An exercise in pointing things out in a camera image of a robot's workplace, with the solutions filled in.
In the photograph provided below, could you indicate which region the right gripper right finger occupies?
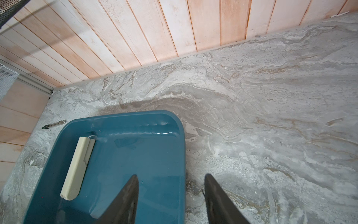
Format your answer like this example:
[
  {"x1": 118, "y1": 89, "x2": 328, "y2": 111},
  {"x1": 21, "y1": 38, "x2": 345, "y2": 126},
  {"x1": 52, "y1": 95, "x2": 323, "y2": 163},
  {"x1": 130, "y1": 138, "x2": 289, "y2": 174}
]
[{"x1": 204, "y1": 174, "x2": 249, "y2": 224}]

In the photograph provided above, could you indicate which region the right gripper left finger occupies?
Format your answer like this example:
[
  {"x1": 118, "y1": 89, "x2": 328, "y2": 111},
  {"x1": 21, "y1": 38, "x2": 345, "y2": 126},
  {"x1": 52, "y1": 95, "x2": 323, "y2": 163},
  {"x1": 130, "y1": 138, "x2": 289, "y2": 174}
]
[{"x1": 95, "y1": 175, "x2": 139, "y2": 224}]

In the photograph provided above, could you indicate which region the teal plastic storage box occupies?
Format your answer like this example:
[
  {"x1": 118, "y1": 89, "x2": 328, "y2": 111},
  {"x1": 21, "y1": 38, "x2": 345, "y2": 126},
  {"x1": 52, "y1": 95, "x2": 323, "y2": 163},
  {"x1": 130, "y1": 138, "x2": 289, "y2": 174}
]
[{"x1": 23, "y1": 111, "x2": 186, "y2": 224}]

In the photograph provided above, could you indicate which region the black mesh basket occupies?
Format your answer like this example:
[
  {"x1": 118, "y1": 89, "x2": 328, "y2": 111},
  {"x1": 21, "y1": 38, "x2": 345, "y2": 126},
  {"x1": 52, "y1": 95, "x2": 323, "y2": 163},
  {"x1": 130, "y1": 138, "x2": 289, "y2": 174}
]
[{"x1": 0, "y1": 0, "x2": 30, "y2": 28}]

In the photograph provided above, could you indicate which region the white wire shelf rack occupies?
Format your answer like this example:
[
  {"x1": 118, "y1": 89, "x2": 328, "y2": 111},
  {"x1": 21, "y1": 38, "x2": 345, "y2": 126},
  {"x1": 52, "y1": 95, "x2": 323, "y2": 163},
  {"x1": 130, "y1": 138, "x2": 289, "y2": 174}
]
[{"x1": 0, "y1": 64, "x2": 19, "y2": 100}]

